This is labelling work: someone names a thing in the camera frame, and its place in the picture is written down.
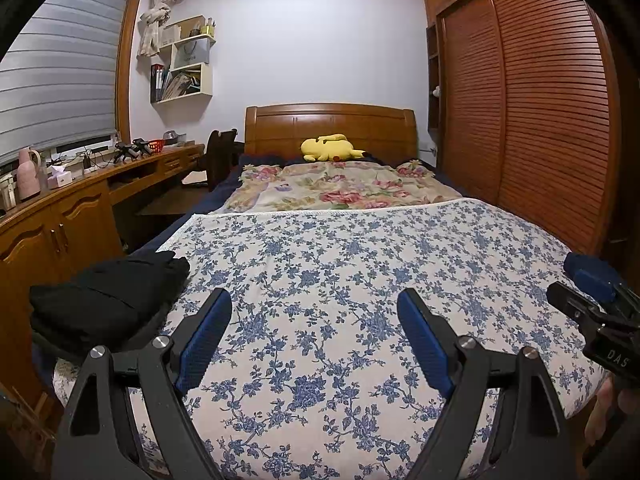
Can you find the yellow plush toy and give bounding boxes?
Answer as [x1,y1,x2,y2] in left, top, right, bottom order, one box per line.
[300,133,368,163]

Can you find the black tool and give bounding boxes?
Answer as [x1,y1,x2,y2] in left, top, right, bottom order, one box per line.
[114,137,151,163]

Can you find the white shopping bag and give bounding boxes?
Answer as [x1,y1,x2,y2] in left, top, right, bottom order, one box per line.
[172,40,211,71]

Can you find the white wall shelf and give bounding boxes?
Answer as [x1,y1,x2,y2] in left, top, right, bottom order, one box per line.
[150,16,217,105]

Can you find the dark blue bed sheet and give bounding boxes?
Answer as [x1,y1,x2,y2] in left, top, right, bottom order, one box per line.
[125,152,286,256]

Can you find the pink jug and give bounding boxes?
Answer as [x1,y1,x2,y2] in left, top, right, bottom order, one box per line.
[17,146,42,196]

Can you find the blue floral bedspread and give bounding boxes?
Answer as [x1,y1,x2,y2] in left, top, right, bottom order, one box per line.
[52,199,621,480]

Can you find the grey window blind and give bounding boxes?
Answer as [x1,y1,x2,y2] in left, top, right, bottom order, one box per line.
[0,0,136,163]

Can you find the wooden bed headboard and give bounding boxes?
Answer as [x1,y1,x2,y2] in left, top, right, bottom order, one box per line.
[244,103,418,166]

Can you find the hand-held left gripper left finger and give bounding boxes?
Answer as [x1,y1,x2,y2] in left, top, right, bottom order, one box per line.
[52,287,233,480]

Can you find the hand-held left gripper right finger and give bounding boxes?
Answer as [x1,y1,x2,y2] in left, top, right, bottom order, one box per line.
[396,287,583,480]

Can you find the row of books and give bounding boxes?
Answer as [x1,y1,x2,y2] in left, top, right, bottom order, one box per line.
[151,64,201,102]

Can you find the black charger cables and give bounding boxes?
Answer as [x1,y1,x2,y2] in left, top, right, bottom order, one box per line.
[75,147,113,171]

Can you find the person's right hand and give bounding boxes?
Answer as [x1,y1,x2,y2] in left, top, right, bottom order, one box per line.
[582,376,621,456]

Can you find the wooden louvered wardrobe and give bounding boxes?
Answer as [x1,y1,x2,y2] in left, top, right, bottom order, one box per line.
[422,0,631,261]

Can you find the tied beige curtain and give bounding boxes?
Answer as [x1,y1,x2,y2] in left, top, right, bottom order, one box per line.
[137,0,183,58]

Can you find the wooden desk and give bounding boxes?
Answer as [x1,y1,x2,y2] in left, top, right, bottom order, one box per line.
[0,142,206,411]

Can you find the black garment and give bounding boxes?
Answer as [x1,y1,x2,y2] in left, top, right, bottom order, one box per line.
[29,252,191,361]

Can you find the wooden window frame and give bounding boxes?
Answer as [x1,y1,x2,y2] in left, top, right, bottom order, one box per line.
[0,0,146,171]

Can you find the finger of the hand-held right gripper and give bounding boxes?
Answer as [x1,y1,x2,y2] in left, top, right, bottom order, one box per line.
[564,252,626,306]
[546,282,618,343]

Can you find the white container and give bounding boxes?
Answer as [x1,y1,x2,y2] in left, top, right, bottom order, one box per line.
[0,172,21,211]

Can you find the pink floral quilt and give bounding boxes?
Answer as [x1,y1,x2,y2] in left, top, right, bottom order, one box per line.
[220,160,463,216]

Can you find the dark chair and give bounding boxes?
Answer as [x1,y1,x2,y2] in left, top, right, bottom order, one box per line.
[182,129,238,192]

